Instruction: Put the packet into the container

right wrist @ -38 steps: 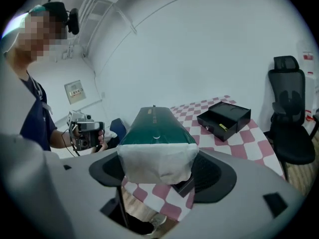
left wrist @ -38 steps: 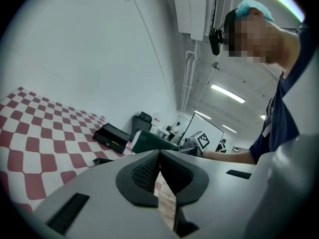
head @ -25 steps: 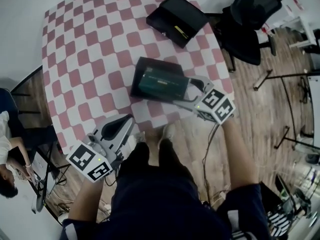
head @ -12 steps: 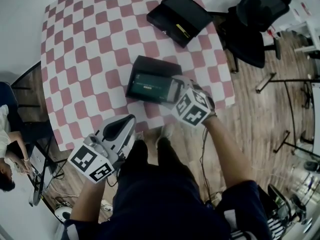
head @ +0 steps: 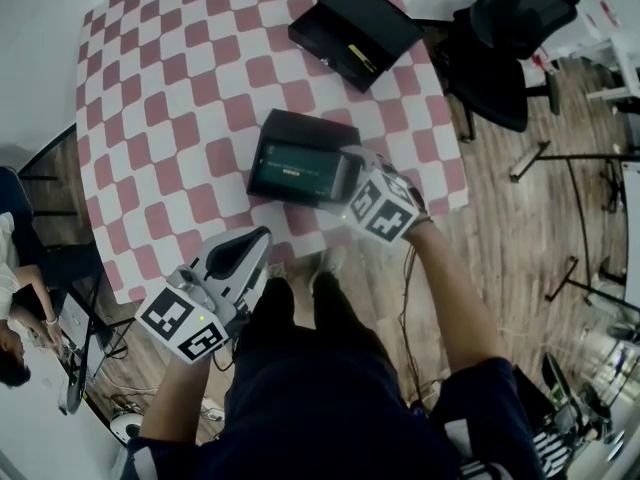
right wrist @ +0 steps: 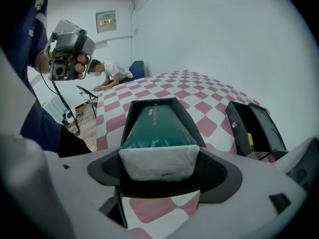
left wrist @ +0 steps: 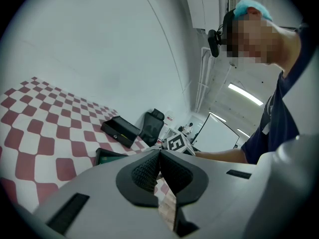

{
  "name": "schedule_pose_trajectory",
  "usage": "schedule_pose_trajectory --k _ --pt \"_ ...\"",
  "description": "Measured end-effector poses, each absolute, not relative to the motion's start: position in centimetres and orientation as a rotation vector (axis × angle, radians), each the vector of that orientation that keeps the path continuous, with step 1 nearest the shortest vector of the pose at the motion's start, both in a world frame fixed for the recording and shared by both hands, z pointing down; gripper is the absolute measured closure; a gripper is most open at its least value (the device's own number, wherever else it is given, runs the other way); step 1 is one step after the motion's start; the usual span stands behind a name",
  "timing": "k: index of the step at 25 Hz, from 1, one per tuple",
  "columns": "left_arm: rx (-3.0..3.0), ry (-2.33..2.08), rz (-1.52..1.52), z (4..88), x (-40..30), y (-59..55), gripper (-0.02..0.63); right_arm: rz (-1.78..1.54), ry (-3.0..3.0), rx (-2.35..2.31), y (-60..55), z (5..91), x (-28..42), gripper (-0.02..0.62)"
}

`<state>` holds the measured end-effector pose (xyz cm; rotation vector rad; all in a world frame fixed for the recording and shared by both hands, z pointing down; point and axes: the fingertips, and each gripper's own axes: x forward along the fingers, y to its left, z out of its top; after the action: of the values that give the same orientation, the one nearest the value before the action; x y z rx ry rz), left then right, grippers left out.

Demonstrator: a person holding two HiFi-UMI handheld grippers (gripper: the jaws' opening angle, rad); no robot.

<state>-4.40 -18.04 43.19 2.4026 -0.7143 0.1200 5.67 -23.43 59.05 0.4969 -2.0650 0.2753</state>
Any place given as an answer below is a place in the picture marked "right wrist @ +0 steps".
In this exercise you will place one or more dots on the person's left hand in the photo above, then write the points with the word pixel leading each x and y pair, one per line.
pixel 82 65

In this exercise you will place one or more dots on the green box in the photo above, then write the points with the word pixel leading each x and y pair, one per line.
pixel 159 133

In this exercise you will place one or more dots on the black folding stand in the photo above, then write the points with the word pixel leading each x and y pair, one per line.
pixel 87 93

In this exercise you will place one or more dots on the grey fisheye gripper camera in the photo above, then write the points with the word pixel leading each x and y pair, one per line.
pixel 59 70

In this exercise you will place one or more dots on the person's black trousers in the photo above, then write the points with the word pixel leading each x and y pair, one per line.
pixel 73 143

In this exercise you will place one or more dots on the grey wall electrical panel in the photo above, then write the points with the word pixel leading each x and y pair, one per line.
pixel 106 22

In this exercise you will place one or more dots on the small white floor device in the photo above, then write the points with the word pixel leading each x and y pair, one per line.
pixel 69 117

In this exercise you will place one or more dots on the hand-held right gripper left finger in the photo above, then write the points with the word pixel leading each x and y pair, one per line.
pixel 104 168

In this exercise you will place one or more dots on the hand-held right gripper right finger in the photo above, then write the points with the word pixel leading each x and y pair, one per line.
pixel 216 175

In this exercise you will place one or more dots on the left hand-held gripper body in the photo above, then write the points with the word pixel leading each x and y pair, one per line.
pixel 67 42

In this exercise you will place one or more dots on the person's left forearm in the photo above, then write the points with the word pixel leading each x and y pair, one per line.
pixel 41 63

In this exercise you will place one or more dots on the red and white checkered tablecloth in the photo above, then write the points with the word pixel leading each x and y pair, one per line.
pixel 154 91

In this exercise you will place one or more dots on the operator in blue shirt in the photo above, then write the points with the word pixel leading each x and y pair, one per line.
pixel 22 34

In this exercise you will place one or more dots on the blue chair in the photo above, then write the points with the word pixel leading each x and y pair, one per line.
pixel 137 70

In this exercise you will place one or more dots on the black box with knob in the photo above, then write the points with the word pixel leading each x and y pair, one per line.
pixel 261 133

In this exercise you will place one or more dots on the white wall conduit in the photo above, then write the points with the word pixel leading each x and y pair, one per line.
pixel 132 43

